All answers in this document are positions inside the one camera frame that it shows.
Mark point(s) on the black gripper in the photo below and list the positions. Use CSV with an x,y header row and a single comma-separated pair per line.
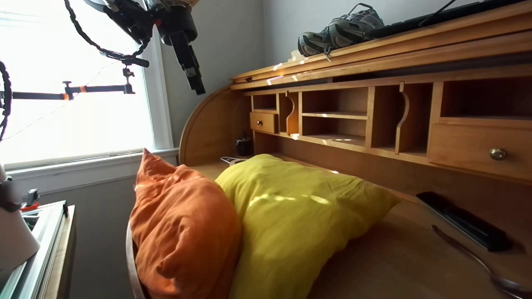
x,y
177,25

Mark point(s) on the white rounded housing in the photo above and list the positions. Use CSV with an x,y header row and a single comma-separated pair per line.
x,y
14,233

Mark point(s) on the wooden roll-top desk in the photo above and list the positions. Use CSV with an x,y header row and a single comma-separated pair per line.
x,y
388,166

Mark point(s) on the blue grey sneaker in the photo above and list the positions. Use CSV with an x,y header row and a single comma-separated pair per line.
x,y
322,42
360,22

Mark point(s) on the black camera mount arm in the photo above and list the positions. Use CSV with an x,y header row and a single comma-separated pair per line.
x,y
39,95

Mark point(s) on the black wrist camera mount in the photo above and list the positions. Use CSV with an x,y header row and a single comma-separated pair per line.
x,y
135,22

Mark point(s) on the yellow cloth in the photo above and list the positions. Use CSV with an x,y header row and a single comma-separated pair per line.
x,y
305,221

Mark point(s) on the metal spoon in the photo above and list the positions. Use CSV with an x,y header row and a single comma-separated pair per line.
x,y
513,286

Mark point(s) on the grey metal rail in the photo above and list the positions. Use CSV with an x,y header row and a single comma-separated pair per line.
x,y
51,249

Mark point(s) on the small black red clamp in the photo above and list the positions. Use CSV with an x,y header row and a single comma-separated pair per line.
x,y
31,200

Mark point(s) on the wooden desk drawer with knob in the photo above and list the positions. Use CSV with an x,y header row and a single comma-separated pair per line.
x,y
466,146
263,123

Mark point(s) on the black remote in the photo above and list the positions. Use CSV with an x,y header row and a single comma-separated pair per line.
x,y
466,221

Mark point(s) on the bright window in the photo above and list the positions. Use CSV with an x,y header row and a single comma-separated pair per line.
x,y
51,43

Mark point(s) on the orange cloth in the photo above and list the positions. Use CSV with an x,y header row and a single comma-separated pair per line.
x,y
184,233

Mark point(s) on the black round cup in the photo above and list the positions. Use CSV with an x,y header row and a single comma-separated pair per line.
x,y
245,148

